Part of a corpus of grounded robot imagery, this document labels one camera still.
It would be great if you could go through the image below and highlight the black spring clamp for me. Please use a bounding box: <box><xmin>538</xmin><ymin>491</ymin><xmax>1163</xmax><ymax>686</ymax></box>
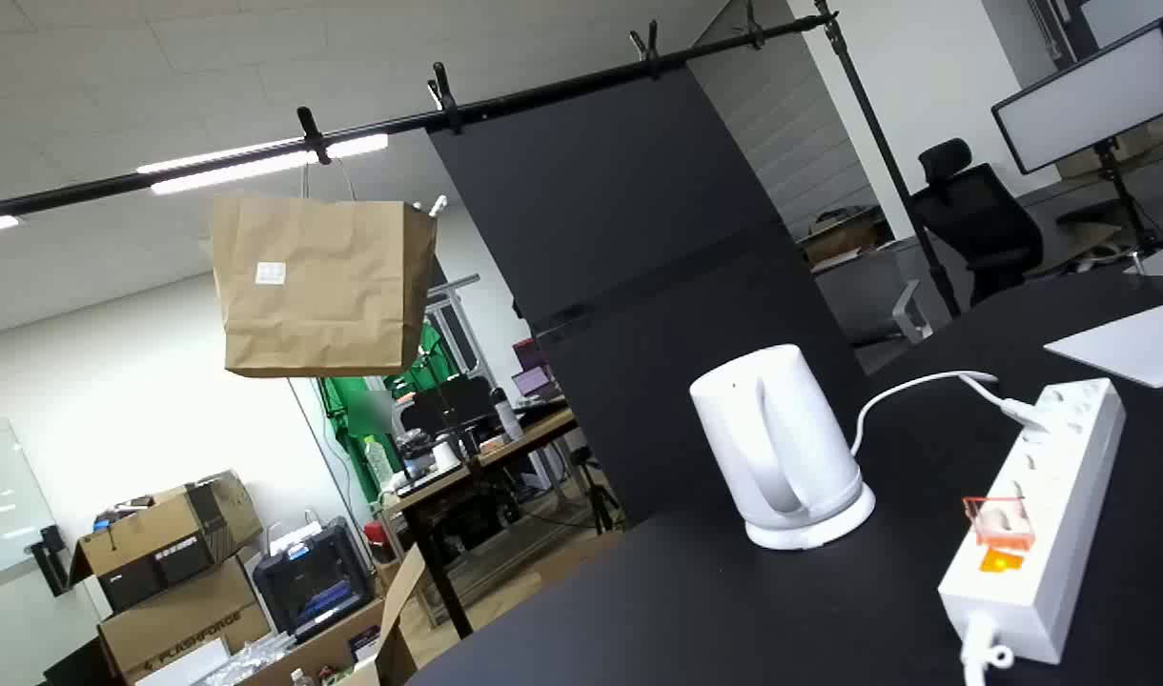
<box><xmin>627</xmin><ymin>21</ymin><xmax>668</xmax><ymax>80</ymax></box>
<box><xmin>422</xmin><ymin>61</ymin><xmax>465</xmax><ymax>135</ymax></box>
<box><xmin>293</xmin><ymin>102</ymin><xmax>336</xmax><ymax>169</ymax></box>

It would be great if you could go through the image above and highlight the black office chair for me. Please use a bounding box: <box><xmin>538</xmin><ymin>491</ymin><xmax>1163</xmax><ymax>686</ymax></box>
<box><xmin>903</xmin><ymin>135</ymin><xmax>1048</xmax><ymax>318</ymax></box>

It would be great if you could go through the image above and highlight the clear acrylic stand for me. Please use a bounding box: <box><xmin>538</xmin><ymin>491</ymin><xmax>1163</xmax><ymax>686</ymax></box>
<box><xmin>887</xmin><ymin>277</ymin><xmax>937</xmax><ymax>347</ymax></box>

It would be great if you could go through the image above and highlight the green cloth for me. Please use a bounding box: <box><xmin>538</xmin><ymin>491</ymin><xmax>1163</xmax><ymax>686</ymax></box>
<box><xmin>317</xmin><ymin>319</ymin><xmax>450</xmax><ymax>507</ymax></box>

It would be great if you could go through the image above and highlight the cardboard box with flap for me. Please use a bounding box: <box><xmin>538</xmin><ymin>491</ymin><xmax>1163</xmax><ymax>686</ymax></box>
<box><xmin>239</xmin><ymin>547</ymin><xmax>434</xmax><ymax>686</ymax></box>

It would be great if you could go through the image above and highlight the large white screen panel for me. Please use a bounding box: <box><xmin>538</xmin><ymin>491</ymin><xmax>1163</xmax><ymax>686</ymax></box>
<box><xmin>993</xmin><ymin>24</ymin><xmax>1163</xmax><ymax>179</ymax></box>

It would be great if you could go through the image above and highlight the black box appliance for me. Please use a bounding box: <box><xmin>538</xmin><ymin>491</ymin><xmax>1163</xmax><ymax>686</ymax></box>
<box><xmin>247</xmin><ymin>519</ymin><xmax>378</xmax><ymax>641</ymax></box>

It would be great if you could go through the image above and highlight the white power strip cable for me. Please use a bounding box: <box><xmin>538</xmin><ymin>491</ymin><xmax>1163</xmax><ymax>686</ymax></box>
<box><xmin>959</xmin><ymin>609</ymin><xmax>1018</xmax><ymax>686</ymax></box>

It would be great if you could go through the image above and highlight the wooden top desk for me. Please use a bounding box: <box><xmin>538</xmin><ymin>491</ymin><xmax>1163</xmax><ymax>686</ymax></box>
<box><xmin>387</xmin><ymin>403</ymin><xmax>586</xmax><ymax>641</ymax></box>

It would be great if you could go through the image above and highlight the white kettle power cable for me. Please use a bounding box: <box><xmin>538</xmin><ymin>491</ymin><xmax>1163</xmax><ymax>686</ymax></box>
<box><xmin>847</xmin><ymin>366</ymin><xmax>1054</xmax><ymax>463</ymax></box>

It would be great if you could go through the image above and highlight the large open cardboard box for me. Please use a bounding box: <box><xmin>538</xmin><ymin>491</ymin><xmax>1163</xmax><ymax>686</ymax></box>
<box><xmin>73</xmin><ymin>470</ymin><xmax>267</xmax><ymax>613</ymax></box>

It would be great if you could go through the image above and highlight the black backdrop crossbar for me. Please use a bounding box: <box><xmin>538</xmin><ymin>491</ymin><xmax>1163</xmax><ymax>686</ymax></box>
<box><xmin>0</xmin><ymin>8</ymin><xmax>843</xmax><ymax>230</ymax></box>

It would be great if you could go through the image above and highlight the black backdrop stand pole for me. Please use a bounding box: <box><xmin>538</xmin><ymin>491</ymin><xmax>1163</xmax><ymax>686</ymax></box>
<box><xmin>811</xmin><ymin>0</ymin><xmax>970</xmax><ymax>319</ymax></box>

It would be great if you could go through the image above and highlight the white electric kettle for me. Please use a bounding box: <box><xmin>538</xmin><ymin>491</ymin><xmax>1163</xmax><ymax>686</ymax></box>
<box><xmin>685</xmin><ymin>338</ymin><xmax>880</xmax><ymax>552</ymax></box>

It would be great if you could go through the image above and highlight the glass wall board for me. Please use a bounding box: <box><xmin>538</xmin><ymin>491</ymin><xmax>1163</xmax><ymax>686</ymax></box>
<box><xmin>0</xmin><ymin>416</ymin><xmax>60</xmax><ymax>592</ymax></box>

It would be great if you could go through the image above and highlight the white power strip adapter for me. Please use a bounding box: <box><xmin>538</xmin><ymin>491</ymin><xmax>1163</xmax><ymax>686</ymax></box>
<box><xmin>933</xmin><ymin>374</ymin><xmax>1128</xmax><ymax>668</ymax></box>

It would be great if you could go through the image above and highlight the black backdrop cloth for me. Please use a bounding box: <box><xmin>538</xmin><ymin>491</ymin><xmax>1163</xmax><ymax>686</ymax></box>
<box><xmin>422</xmin><ymin>65</ymin><xmax>871</xmax><ymax>525</ymax></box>

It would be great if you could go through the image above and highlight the flat white board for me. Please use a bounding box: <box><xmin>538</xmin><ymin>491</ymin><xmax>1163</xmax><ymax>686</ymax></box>
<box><xmin>1041</xmin><ymin>295</ymin><xmax>1163</xmax><ymax>394</ymax></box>

